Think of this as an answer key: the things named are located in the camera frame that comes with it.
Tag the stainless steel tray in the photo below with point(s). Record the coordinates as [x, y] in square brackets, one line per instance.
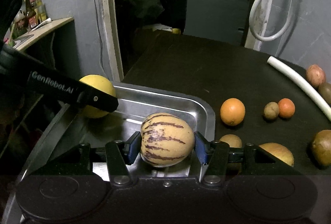
[135, 103]

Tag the larger orange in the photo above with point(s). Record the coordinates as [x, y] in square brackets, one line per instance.
[232, 112]

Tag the kiwi beside tangerine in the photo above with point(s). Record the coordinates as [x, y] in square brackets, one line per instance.
[271, 110]

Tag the small orange tangerine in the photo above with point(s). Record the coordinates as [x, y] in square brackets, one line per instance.
[286, 108]

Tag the sauce bottles group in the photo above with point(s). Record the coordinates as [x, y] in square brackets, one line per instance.
[26, 20]

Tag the red apple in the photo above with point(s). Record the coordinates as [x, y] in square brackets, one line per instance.
[315, 75]

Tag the white leek stalk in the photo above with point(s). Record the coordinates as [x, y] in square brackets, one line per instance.
[302, 84]

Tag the yellow round grapefruit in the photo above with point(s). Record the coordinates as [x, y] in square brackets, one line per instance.
[100, 83]

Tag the brown-green mango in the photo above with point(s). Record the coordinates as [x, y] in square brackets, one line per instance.
[321, 147]

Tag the kiwi beside tray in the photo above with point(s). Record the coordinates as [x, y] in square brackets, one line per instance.
[234, 141]

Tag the dark kiwi by wall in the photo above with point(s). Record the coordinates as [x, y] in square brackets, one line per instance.
[325, 91]

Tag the large striped pepino melon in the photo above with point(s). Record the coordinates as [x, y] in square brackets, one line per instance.
[166, 140]

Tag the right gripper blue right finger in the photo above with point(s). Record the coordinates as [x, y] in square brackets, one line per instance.
[213, 157]

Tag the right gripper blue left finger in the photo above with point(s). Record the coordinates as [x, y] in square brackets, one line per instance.
[119, 154]

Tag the grey cabinet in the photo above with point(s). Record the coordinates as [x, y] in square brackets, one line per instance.
[220, 20]

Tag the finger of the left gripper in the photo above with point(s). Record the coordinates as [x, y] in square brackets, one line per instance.
[71, 91]

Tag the yellow-green mango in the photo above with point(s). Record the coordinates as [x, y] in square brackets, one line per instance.
[279, 151]

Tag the wooden side counter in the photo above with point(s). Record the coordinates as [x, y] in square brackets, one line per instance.
[48, 26]

